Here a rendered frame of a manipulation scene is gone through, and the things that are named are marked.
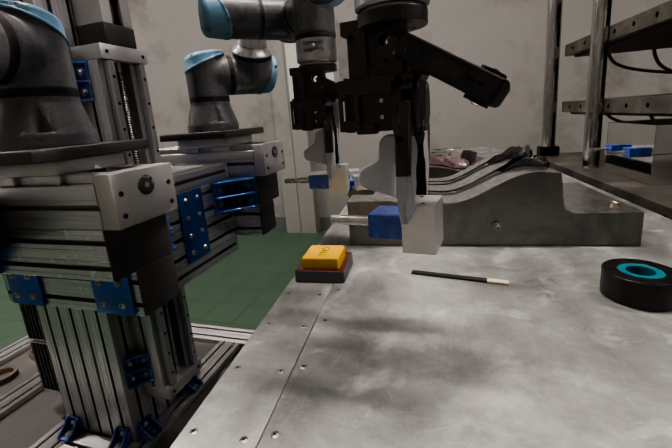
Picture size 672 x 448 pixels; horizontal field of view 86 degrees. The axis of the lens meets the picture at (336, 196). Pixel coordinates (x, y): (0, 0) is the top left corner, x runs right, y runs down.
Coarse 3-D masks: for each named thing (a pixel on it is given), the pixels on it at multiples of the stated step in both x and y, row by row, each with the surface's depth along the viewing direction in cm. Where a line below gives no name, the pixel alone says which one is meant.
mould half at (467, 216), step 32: (480, 192) 65; (512, 192) 64; (544, 192) 62; (576, 192) 76; (448, 224) 67; (480, 224) 66; (512, 224) 65; (544, 224) 64; (576, 224) 63; (608, 224) 62; (640, 224) 60
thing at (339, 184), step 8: (336, 168) 70; (344, 168) 70; (312, 176) 71; (320, 176) 71; (336, 176) 70; (344, 176) 70; (312, 184) 72; (320, 184) 71; (328, 184) 71; (336, 184) 71; (344, 184) 70; (336, 192) 71; (344, 192) 71
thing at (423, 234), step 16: (384, 208) 43; (416, 208) 38; (432, 208) 37; (352, 224) 44; (368, 224) 41; (384, 224) 40; (400, 224) 39; (416, 224) 38; (432, 224) 37; (416, 240) 38; (432, 240) 38
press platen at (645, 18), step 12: (648, 12) 106; (660, 12) 101; (624, 24) 118; (636, 24) 112; (648, 24) 106; (660, 24) 105; (588, 36) 143; (612, 36) 126; (624, 36) 121; (576, 48) 154; (588, 48) 144
